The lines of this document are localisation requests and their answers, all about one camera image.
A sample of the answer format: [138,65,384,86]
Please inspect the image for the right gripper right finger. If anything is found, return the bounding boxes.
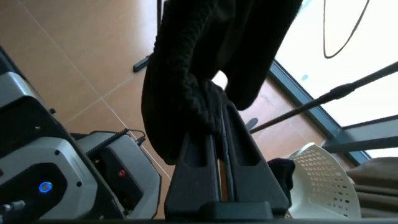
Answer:
[221,100,290,220]

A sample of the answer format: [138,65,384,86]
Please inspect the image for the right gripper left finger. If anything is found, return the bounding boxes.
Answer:
[164,105,228,220]

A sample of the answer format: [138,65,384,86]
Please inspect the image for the black shorts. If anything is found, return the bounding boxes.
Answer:
[141,0,304,166]

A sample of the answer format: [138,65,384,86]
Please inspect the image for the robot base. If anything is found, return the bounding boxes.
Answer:
[0,46,162,220]

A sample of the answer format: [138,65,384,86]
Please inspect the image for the white laundry basket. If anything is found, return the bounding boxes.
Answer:
[285,142,362,219]

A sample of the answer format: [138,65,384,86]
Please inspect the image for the black clothes rack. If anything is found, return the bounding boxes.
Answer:
[132,0,398,134]

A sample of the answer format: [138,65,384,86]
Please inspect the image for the window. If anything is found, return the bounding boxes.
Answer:
[269,0,398,166]

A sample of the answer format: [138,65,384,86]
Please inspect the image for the brown curtain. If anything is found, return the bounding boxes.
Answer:
[345,156,398,218]

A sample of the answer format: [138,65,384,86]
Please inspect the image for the black cable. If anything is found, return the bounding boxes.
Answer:
[86,128,147,156]

